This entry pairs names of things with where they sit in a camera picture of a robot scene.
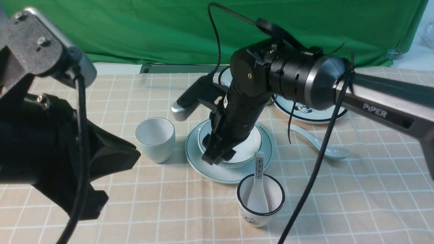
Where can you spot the illustrated black-rimmed plate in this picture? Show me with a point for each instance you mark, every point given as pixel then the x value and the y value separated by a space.
pixel 302 112

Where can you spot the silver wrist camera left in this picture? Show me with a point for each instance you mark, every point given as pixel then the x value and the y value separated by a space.
pixel 33 46

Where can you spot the small black-rimmed white bowl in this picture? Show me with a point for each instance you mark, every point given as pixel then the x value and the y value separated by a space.
pixel 225 77

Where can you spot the plain pale blue plate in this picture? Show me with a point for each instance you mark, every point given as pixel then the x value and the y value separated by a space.
pixel 221 173

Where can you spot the metal clamp on backdrop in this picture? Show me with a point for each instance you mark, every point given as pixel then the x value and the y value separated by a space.
pixel 393 54

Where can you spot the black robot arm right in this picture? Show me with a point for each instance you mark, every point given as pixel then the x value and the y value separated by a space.
pixel 282 66

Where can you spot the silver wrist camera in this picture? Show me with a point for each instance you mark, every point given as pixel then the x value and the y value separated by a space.
pixel 33 46
pixel 203 91

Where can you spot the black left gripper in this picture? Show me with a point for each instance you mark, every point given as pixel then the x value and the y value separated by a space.
pixel 39 147

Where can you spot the black-rimmed illustrated cup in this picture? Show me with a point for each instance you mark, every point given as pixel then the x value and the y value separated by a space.
pixel 274 193

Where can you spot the green backdrop cloth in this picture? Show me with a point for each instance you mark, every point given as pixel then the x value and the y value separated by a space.
pixel 179 31

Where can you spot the pale blue handleless cup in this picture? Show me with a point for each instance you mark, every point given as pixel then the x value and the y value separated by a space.
pixel 157 139

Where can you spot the grey metal rail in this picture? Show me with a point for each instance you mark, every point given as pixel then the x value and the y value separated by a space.
pixel 158 68

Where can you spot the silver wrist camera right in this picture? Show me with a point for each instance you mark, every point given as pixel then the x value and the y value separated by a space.
pixel 203 91

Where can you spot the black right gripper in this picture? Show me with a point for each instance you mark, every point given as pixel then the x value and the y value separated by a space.
pixel 232 124

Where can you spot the pale blue wide bowl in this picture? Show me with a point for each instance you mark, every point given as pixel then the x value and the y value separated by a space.
pixel 244 152

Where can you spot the patterned white ceramic spoon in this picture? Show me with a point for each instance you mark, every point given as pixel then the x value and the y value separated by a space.
pixel 257 200

